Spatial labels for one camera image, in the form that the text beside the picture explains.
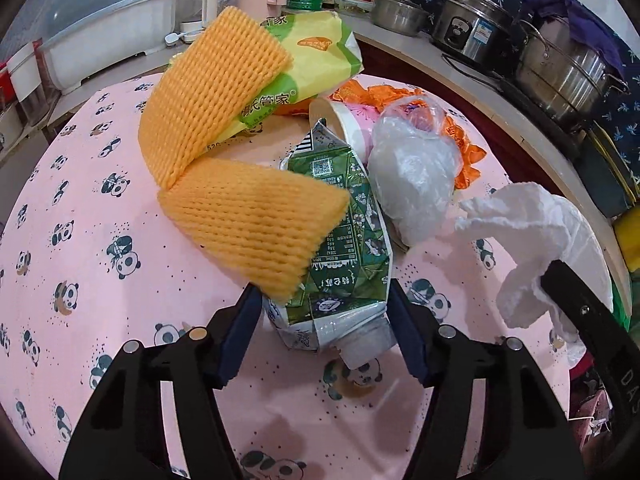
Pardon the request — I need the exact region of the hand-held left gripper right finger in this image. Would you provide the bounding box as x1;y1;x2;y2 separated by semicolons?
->
386;279;586;480

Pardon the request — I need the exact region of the large steel steamer pot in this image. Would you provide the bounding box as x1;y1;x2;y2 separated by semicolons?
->
514;20;630;132

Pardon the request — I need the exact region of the large orange foam fruit net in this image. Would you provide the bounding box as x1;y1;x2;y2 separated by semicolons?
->
139;6;295;189

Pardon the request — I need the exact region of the white tissue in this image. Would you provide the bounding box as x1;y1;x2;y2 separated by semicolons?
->
454;182;615;343

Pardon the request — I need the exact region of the steel rice cooker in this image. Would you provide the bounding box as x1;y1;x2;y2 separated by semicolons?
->
431;0;516;70

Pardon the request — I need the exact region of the small steel bowl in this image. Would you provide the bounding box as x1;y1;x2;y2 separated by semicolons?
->
370;0;431;37

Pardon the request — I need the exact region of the pink panda printed tablecloth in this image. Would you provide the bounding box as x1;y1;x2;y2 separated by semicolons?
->
0;74;576;480

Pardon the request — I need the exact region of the black induction cooktop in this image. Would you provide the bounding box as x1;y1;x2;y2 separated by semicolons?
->
492;72;596;146

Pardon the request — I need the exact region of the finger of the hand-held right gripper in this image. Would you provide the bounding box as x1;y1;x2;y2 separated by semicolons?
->
540;259;632;368

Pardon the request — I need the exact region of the purple cloth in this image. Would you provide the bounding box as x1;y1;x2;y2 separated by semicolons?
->
520;0;626;77

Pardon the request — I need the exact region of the yellow green snack bag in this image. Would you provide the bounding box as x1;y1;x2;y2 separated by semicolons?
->
169;10;364;143

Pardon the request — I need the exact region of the clear plastic bag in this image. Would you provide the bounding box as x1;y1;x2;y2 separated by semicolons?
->
367;96;463;247

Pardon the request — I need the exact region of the crushed green drink carton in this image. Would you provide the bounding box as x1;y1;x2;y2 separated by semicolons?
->
262;120;398;368

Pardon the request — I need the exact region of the dark teal basin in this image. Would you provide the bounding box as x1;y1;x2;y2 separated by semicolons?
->
575;127;633;218

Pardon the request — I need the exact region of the yellow electric pot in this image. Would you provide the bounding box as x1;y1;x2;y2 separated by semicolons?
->
614;207;640;273

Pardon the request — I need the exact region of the orange foil wrapper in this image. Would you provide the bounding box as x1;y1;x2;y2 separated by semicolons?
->
330;79;488;191

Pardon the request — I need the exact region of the black power cable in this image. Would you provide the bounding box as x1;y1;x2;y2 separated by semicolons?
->
442;52;501;91

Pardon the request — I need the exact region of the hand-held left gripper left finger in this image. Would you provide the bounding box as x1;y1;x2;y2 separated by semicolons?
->
59;284;264;480

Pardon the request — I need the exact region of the clear storage container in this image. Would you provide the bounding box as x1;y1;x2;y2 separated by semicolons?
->
10;42;51;126

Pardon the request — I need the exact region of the pink white paper cup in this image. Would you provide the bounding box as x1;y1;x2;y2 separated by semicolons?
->
308;98;383;163

